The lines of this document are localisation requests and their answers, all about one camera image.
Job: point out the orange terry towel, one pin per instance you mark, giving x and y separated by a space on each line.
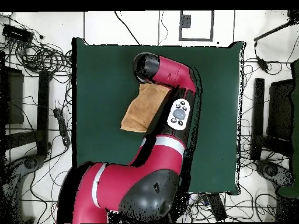
143 108

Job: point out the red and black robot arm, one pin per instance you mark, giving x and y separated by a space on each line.
149 177

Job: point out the dark green table cloth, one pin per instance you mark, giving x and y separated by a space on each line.
105 93

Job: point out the black power strip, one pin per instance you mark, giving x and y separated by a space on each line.
62 126

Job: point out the black rectangular bar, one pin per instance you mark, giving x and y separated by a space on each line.
217 207

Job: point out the black power adapter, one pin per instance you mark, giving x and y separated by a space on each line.
262 64

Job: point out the black tripod pole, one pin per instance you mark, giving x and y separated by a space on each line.
271 31

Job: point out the black electronics box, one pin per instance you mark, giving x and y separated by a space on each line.
17 33

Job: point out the grey square frame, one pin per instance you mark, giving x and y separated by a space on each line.
180 32

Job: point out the black metal frame stand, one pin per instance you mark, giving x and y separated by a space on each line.
43 105
259 112

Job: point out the grey camera box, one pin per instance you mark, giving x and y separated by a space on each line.
186 21

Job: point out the grey pedestal leg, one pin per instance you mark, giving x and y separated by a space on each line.
273 171
25 164

